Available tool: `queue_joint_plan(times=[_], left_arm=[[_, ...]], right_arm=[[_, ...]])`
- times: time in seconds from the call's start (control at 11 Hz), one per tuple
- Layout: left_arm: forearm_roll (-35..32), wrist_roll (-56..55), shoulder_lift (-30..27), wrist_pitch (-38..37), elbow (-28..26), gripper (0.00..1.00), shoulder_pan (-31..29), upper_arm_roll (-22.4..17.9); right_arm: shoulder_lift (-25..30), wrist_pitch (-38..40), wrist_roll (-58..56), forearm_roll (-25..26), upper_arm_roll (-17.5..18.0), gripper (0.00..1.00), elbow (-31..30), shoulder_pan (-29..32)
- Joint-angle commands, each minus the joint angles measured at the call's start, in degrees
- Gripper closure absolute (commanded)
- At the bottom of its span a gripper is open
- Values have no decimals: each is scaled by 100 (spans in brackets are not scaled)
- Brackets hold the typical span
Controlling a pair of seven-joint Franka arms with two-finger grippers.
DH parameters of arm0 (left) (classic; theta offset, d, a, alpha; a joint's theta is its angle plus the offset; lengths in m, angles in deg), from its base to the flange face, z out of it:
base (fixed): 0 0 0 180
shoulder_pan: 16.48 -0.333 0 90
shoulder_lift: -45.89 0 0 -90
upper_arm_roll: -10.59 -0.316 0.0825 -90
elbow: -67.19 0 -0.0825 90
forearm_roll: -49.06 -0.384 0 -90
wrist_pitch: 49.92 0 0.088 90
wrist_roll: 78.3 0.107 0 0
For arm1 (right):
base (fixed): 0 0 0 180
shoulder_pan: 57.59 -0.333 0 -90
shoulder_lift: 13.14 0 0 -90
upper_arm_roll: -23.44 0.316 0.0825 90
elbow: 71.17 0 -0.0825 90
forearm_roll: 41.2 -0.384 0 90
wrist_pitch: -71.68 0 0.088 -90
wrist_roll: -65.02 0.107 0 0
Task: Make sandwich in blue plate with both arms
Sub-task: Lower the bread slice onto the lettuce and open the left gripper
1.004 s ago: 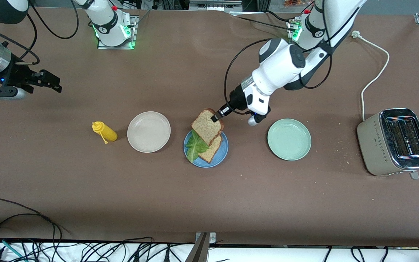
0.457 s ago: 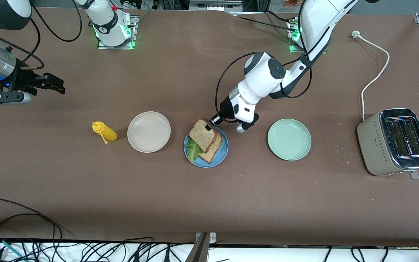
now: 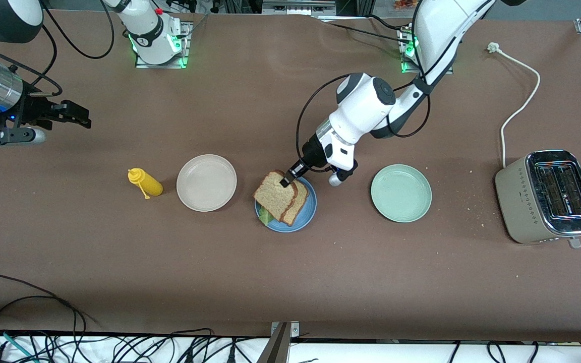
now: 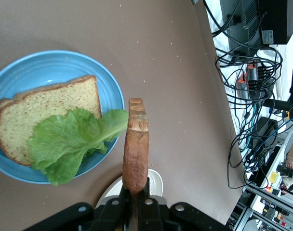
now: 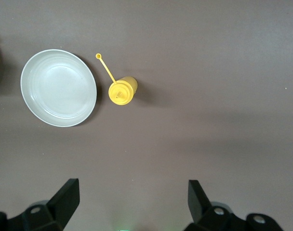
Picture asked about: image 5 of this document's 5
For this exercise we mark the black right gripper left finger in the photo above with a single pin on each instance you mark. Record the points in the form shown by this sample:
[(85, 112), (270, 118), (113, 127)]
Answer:
[(64, 204)]

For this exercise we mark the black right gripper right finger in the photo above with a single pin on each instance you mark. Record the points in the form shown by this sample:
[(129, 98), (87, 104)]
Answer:
[(202, 209)]

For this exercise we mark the yellow mustard squeeze bottle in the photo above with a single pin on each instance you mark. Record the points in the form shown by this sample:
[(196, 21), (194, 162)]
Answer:
[(121, 92)]

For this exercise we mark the beige round plate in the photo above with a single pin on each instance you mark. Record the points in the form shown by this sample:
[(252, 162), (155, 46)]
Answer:
[(58, 87)]

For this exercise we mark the brown table cover mat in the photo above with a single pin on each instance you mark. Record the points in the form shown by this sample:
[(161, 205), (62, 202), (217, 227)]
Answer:
[(185, 132)]

